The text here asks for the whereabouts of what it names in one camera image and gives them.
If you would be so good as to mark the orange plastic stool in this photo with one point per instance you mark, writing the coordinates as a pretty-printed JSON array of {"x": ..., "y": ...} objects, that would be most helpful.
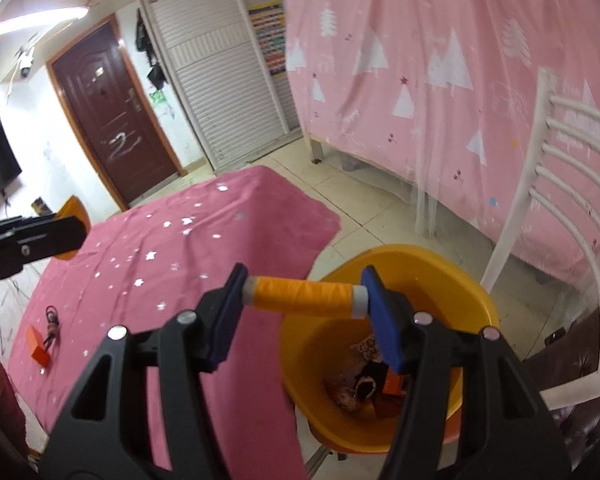
[{"x": 75, "y": 209}]

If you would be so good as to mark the person's left forearm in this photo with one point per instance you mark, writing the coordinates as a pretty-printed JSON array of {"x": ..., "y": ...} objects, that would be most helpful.
[{"x": 0, "y": 385}]

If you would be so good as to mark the colourful wall chart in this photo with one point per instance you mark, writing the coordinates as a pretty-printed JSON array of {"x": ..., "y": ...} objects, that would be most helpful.
[{"x": 270, "y": 40}]

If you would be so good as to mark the dark patterned box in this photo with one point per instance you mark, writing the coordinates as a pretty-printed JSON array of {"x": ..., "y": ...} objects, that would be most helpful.
[{"x": 41, "y": 207}]

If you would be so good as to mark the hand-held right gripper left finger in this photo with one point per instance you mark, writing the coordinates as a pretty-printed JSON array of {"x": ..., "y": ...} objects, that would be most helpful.
[{"x": 225, "y": 320}]

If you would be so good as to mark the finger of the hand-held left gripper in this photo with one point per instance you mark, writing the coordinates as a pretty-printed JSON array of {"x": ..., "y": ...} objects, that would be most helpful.
[{"x": 40, "y": 242}]

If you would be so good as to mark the orange thread spool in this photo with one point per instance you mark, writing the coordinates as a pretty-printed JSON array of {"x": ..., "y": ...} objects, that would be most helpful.
[{"x": 305, "y": 296}]

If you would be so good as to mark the white louvered door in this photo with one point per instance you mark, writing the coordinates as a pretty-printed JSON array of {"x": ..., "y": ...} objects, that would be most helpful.
[{"x": 215, "y": 70}]

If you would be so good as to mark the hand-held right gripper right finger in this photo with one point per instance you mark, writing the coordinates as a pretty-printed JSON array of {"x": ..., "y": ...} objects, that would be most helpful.
[{"x": 385, "y": 320}]

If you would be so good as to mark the white security camera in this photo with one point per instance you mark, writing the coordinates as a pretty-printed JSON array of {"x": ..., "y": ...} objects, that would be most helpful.
[{"x": 26, "y": 66}]

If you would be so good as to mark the white sheer net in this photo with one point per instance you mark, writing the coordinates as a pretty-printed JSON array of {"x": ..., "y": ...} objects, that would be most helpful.
[{"x": 425, "y": 205}]

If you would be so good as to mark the patterned snack wrapper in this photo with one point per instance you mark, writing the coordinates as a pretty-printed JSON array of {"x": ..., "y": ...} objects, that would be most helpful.
[{"x": 366, "y": 349}]

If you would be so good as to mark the small dark floor object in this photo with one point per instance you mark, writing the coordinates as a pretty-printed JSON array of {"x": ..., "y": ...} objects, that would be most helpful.
[{"x": 557, "y": 337}]

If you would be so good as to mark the dark tufted seat cushion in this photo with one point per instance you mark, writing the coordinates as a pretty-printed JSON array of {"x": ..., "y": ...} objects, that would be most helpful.
[{"x": 580, "y": 395}]

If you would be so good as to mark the black round pouch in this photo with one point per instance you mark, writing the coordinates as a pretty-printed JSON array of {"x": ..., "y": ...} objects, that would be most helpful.
[{"x": 370, "y": 382}]

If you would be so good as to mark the small orange box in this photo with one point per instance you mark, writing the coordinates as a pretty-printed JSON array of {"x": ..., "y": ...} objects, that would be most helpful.
[
  {"x": 395, "y": 384},
  {"x": 39, "y": 347}
]

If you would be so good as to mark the yellow plastic basin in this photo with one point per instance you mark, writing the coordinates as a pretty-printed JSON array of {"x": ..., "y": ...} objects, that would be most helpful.
[{"x": 320, "y": 355}]

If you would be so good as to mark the keyring trinket on table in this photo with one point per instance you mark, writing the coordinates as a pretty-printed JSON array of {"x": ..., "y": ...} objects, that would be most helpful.
[{"x": 52, "y": 322}]

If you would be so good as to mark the white metal chair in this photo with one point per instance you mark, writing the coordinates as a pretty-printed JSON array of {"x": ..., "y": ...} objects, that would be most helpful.
[{"x": 510, "y": 230}]

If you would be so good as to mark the pink star-print tablecloth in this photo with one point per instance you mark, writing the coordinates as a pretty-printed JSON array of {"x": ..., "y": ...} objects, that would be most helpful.
[{"x": 190, "y": 240}]

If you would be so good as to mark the dark hanging bags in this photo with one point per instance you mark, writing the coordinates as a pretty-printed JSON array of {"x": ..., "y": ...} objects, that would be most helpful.
[{"x": 155, "y": 75}]

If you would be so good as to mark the pink tree-print curtain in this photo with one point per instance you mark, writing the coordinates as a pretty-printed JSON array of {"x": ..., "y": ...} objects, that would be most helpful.
[{"x": 430, "y": 85}]

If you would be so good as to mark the brown door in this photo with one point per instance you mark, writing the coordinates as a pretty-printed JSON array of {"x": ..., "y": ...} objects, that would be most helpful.
[{"x": 115, "y": 125}]

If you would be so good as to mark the ceiling light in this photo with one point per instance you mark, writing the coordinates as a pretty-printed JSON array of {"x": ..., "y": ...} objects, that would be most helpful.
[{"x": 35, "y": 22}]

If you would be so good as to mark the grey bed leg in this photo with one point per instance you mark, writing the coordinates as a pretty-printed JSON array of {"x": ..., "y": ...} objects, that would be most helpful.
[{"x": 317, "y": 150}]

